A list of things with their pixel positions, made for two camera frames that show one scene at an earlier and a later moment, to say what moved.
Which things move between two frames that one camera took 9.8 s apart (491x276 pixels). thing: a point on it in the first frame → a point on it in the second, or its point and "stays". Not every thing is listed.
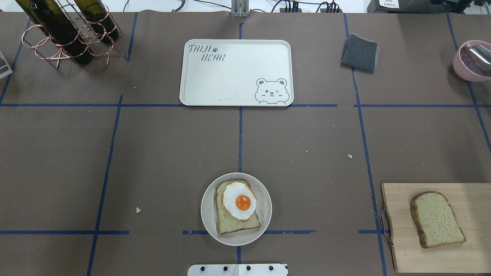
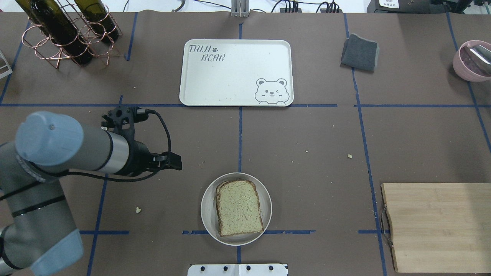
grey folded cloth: [360, 53] stays
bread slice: [434, 220] → [238, 207]
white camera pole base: [238, 270] stays
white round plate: [236, 209] stays
